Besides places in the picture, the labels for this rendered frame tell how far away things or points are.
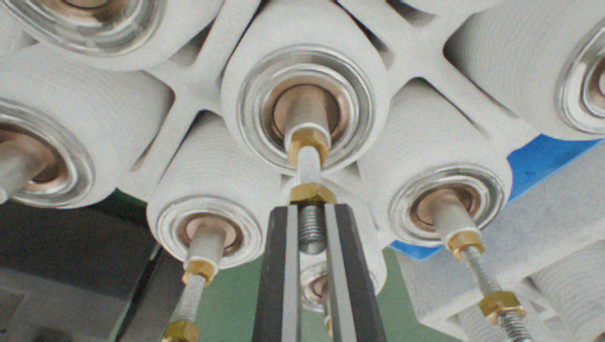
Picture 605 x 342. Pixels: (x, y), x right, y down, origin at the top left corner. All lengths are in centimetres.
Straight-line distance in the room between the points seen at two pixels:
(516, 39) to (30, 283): 53
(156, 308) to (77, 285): 10
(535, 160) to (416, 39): 28
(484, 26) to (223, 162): 20
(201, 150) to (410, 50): 17
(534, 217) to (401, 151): 30
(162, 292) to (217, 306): 35
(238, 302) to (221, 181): 63
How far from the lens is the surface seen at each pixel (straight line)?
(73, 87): 22
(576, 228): 46
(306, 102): 16
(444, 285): 51
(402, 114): 24
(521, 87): 21
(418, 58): 25
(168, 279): 51
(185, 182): 21
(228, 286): 76
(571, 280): 48
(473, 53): 26
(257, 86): 16
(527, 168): 48
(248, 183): 21
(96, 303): 50
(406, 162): 20
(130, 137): 23
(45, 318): 51
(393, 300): 83
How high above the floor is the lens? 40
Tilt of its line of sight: 53 degrees down
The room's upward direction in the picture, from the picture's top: 179 degrees clockwise
